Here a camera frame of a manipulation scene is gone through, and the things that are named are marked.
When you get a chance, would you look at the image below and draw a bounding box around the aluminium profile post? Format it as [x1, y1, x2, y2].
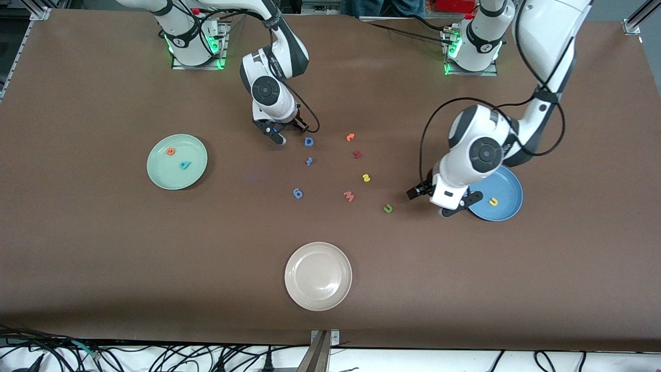
[296, 330, 332, 372]

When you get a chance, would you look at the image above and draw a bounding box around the black looped cable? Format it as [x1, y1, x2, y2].
[533, 350, 557, 372]

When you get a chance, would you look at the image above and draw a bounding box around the person in blue jeans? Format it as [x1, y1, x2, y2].
[343, 0, 427, 19]

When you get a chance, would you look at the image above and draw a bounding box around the black cable on table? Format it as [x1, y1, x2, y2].
[360, 15, 455, 44]

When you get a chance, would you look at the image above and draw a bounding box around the teal cable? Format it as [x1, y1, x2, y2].
[70, 338, 101, 360]

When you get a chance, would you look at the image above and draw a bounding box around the beige plate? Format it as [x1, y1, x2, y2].
[284, 242, 353, 312]

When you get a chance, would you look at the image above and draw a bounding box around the small metal bracket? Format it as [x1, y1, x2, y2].
[310, 329, 341, 347]

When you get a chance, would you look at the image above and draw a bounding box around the pale green plate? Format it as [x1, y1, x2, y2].
[147, 134, 208, 191]

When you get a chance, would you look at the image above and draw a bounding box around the red box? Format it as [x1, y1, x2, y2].
[434, 0, 478, 13]

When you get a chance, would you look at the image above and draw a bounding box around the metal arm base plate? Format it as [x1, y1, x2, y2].
[171, 21, 229, 71]
[443, 26, 499, 77]

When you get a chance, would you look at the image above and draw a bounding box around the blue plate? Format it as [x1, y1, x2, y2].
[465, 165, 524, 222]

